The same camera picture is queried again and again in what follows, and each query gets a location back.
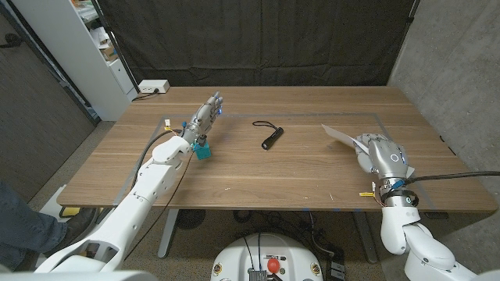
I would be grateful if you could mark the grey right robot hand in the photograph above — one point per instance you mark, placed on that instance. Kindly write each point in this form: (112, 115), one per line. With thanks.
(388, 160)

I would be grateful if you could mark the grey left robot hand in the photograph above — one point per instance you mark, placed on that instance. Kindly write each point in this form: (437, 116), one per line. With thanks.
(203, 119)

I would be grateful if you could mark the white paper sheet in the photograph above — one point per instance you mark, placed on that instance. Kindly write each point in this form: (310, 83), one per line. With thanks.
(343, 137)

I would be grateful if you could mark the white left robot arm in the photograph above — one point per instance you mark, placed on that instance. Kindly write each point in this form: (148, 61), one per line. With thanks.
(133, 207)

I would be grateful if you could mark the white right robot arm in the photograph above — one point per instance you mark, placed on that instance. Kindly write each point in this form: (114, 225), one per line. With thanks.
(398, 230)

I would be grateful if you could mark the teal block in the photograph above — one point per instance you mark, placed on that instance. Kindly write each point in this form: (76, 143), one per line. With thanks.
(203, 151)

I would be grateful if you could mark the white power socket box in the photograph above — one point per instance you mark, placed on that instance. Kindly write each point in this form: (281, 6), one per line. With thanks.
(153, 86)

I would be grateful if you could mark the grey table leg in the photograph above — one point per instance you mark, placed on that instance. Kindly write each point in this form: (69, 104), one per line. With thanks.
(168, 234)
(367, 242)

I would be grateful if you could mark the black curtain backdrop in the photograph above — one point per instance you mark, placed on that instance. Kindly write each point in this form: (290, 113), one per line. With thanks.
(254, 39)

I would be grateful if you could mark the black round floor object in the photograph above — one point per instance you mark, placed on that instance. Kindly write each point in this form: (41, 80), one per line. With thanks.
(190, 219)

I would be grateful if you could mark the black stand pole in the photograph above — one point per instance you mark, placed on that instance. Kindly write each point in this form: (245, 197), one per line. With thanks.
(116, 47)
(411, 17)

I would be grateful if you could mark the cardboard box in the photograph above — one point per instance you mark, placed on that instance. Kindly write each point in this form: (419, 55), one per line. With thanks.
(108, 51)

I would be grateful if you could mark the black floor power strip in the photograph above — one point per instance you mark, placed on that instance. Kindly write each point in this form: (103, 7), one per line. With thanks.
(336, 269)

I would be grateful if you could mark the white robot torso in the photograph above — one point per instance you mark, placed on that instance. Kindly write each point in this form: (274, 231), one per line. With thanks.
(234, 257)

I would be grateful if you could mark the white shelf cabinet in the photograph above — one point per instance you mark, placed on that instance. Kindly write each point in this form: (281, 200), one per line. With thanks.
(70, 50)

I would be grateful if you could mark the red emergency stop button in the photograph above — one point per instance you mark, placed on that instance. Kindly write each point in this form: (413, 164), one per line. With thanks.
(273, 265)

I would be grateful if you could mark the person's dark shoe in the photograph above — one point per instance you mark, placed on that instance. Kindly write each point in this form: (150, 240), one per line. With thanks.
(80, 222)

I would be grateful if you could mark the yellow floor object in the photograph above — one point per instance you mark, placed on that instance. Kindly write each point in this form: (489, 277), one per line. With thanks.
(70, 212)

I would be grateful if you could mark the person's leg in jeans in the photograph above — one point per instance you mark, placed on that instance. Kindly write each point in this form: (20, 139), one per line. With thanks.
(23, 234)

